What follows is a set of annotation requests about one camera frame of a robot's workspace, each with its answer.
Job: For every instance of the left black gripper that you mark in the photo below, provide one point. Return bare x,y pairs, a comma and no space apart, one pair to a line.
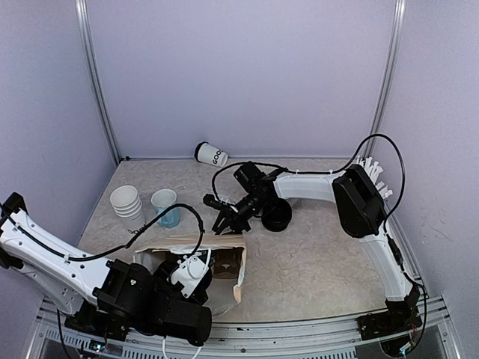
162,269

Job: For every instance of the black cup of straws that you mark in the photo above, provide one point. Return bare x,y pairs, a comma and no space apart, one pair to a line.
373,169

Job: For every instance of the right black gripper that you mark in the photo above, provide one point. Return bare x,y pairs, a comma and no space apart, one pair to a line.
238,223

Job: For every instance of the black lid stack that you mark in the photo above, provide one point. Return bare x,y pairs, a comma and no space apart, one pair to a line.
276,215

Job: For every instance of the blue ceramic mug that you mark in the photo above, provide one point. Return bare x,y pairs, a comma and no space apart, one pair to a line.
161,200

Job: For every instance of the right aluminium frame post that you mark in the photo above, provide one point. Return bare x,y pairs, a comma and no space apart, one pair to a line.
391,58

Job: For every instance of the white paper coffee cup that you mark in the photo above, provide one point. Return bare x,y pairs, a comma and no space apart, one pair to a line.
212,155

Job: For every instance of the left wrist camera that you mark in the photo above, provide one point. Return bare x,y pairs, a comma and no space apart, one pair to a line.
189,273

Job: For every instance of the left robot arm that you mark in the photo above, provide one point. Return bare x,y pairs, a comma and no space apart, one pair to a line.
66,275

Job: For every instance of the aluminium frame post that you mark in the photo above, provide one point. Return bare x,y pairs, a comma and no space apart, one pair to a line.
391,58
81,7

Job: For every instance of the left aluminium frame post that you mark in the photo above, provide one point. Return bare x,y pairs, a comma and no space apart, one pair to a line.
81,7

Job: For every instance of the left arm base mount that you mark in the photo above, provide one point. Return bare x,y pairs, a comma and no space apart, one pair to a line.
90,320

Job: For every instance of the cardboard cup carrier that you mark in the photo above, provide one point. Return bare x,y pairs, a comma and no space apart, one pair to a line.
226,263

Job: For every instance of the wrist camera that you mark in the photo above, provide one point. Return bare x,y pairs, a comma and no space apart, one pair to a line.
189,273
210,200

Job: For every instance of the white paper cup stack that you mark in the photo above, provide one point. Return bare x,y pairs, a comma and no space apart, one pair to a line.
127,204

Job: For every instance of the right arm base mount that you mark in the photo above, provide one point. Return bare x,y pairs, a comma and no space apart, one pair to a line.
400,316

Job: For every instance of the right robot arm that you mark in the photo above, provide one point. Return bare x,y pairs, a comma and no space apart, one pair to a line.
360,206

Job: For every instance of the brown paper bag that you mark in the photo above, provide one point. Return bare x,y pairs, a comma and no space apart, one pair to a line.
222,295

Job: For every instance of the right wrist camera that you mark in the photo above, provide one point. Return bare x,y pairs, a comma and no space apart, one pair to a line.
210,200

